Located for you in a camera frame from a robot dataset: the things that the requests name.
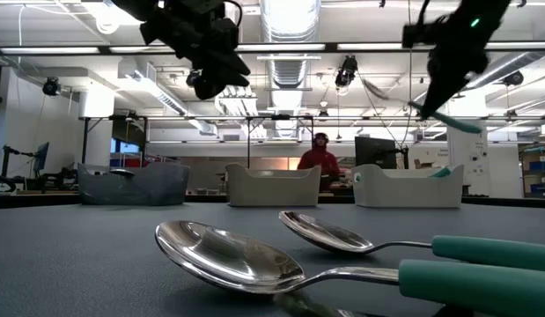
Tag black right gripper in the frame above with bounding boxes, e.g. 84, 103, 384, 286
419, 0, 513, 121

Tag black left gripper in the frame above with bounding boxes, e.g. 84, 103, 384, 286
139, 0, 251, 101

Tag black background monitor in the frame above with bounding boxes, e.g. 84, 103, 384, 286
33, 141, 51, 173
354, 136, 398, 170

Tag black overhead beam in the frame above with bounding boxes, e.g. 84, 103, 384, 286
0, 41, 545, 55

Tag white plastic bin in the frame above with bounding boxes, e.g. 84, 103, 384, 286
225, 162, 322, 209
350, 163, 466, 210

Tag person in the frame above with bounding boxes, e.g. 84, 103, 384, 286
297, 131, 342, 193

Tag dark grey plastic bin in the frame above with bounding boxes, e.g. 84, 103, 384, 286
77, 161, 190, 207

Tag blue-grey table mat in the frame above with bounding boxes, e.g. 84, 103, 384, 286
0, 202, 545, 317

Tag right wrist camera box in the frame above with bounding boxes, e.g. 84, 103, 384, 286
401, 21, 436, 49

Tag silver ventilation duct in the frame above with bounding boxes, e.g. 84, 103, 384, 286
258, 0, 322, 138

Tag black hanging camera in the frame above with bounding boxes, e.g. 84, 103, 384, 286
41, 77, 62, 97
335, 55, 359, 89
503, 70, 525, 87

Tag black background table frame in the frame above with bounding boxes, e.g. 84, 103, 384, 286
77, 114, 315, 169

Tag black aluminium table frame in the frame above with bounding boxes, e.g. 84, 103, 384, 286
0, 192, 545, 210

